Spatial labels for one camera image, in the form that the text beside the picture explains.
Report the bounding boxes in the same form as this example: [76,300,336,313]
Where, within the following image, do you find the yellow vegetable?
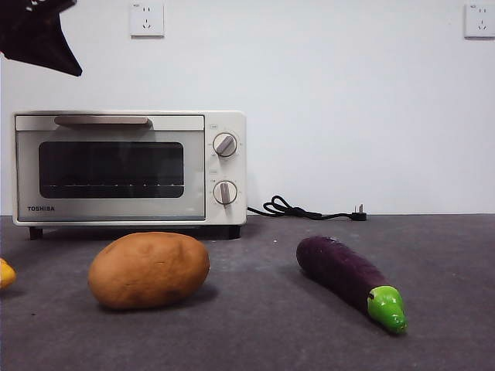
[0,257,18,290]

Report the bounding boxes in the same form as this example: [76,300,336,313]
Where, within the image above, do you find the white wall socket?
[463,3,495,39]
[130,2,166,39]

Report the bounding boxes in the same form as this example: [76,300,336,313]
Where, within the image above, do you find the oven wire rack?
[40,182,186,190]

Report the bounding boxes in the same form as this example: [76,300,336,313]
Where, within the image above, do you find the purple eggplant with green stem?
[296,235,408,335]

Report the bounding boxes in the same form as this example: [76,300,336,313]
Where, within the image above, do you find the white Toshiba toaster oven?
[12,111,248,240]

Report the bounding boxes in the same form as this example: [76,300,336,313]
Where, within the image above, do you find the black power cable with plug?
[247,195,368,223]

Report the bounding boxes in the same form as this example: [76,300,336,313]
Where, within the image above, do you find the brown potato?
[87,231,211,310]

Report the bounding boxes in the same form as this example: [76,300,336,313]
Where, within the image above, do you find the oven temperature knob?
[212,132,237,158]

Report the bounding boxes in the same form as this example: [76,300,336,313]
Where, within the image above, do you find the oven timer knob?
[212,179,238,209]

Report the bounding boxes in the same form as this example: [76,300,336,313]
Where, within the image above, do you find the glass oven door with handle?
[14,114,206,223]

